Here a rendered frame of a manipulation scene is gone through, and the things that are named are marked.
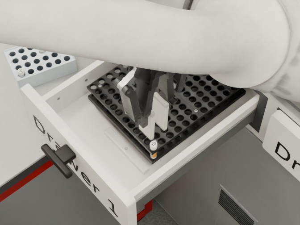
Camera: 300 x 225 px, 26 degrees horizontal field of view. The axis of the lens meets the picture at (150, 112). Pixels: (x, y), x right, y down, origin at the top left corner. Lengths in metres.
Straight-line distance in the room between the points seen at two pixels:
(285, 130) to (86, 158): 0.33
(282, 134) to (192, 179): 0.53
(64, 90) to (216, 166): 0.43
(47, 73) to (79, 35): 0.82
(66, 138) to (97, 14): 0.58
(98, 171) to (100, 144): 0.14
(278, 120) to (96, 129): 0.32
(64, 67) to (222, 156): 0.38
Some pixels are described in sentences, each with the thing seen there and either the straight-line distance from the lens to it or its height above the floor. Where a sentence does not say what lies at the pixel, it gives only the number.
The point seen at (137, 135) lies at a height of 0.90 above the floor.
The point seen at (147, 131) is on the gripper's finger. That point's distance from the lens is 1.00.
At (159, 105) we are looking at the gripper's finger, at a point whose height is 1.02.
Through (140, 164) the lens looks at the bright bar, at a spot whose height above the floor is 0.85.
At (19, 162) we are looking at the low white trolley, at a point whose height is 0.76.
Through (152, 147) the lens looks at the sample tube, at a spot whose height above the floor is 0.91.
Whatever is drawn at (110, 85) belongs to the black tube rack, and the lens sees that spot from 1.14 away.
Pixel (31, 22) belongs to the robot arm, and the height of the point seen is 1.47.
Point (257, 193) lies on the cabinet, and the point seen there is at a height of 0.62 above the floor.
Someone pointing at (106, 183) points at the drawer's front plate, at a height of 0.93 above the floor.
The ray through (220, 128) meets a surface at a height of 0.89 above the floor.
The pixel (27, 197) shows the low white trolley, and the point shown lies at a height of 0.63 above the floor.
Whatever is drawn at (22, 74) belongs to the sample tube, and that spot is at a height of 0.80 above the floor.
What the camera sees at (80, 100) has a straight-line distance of 1.20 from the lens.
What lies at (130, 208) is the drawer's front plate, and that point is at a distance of 1.01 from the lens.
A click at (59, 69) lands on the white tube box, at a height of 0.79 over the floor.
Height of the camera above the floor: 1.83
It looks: 57 degrees down
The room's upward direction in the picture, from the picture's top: straight up
